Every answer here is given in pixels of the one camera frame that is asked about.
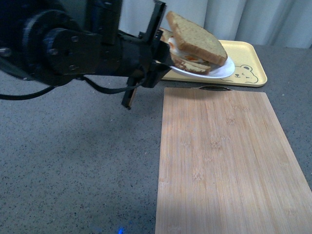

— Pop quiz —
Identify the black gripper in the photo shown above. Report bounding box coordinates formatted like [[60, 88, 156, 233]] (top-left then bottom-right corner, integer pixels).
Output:
[[96, 0, 175, 109]]

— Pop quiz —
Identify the fried egg toy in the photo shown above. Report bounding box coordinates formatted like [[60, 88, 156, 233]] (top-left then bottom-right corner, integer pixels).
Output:
[[168, 36, 209, 65]]

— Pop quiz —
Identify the white round plate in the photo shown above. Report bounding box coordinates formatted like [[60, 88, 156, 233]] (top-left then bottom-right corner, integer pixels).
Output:
[[165, 57, 235, 79]]

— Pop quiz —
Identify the bread slice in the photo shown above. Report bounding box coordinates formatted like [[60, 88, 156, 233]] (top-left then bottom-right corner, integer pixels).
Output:
[[166, 11, 228, 66], [169, 32, 211, 75]]

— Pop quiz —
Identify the bamboo cutting board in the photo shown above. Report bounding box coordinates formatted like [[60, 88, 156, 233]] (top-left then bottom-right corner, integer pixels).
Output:
[[155, 88, 312, 234]]

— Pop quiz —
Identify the yellow bear tray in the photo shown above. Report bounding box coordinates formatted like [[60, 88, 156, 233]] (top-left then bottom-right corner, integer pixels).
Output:
[[163, 40, 267, 87]]

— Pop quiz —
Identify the grey curtain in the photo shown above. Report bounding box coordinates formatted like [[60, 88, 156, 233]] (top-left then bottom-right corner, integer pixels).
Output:
[[85, 0, 312, 49]]

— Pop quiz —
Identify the black cable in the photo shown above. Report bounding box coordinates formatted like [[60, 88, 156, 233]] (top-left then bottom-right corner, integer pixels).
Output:
[[0, 63, 148, 100]]

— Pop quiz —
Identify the metal cutting board handle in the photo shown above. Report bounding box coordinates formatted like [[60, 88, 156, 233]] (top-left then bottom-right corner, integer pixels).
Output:
[[198, 85, 232, 91]]

